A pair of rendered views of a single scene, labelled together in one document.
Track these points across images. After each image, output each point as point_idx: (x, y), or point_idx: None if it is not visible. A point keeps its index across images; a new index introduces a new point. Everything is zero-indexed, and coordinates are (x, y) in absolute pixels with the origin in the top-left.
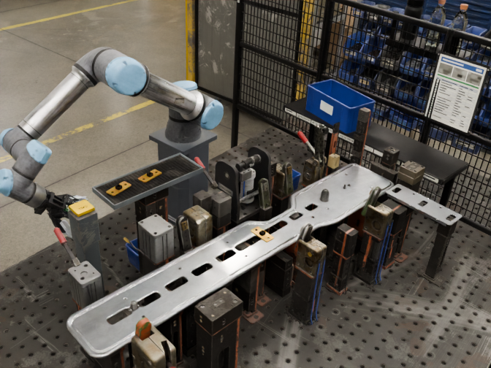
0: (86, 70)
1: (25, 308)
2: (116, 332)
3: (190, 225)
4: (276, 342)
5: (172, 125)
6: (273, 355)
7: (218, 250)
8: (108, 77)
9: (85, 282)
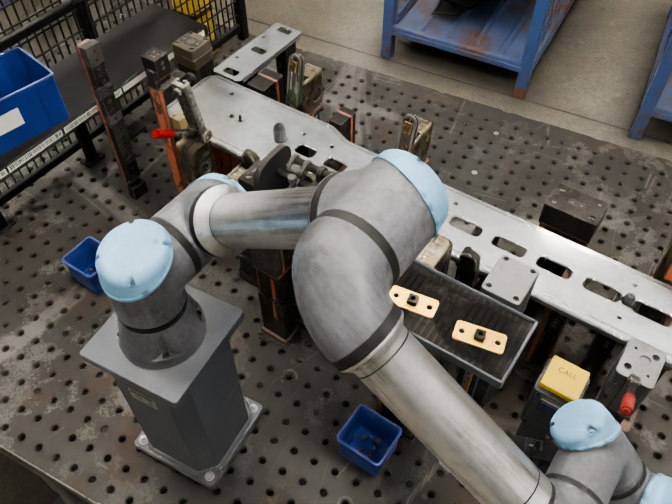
0: (392, 300)
1: None
2: None
3: (442, 265)
4: None
5: (185, 325)
6: None
7: (458, 235)
8: (441, 218)
9: (660, 350)
